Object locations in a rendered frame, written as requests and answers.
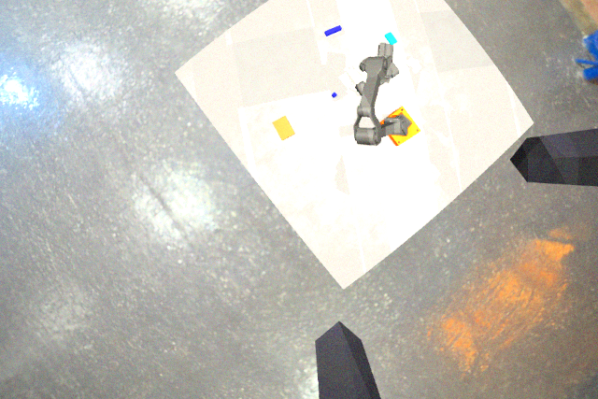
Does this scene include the cyan block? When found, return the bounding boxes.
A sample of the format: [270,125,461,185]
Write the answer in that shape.
[385,32,397,45]

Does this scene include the blue rectangular block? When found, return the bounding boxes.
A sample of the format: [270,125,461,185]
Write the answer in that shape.
[325,25,342,37]

